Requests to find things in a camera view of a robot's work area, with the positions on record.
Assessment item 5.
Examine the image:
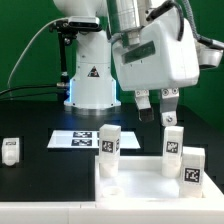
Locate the white camera cable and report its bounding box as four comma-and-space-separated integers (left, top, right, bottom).
5, 17, 64, 98

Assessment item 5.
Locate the white square table top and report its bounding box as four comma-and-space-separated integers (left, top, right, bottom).
94, 155, 224, 203

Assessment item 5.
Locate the black cable on table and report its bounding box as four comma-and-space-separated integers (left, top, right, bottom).
0, 83, 70, 100

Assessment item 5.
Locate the white sheet with tags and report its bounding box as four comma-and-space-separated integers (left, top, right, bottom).
47, 130, 140, 149

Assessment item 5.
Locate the grey braided robot cable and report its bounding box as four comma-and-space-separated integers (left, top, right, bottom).
146, 0, 224, 51

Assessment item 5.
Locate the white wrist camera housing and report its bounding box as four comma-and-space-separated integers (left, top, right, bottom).
196, 40, 224, 69

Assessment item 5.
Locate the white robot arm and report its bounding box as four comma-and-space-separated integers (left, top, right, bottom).
53, 0, 224, 126

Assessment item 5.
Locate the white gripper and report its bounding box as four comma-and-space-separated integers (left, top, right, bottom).
112, 8, 199, 127

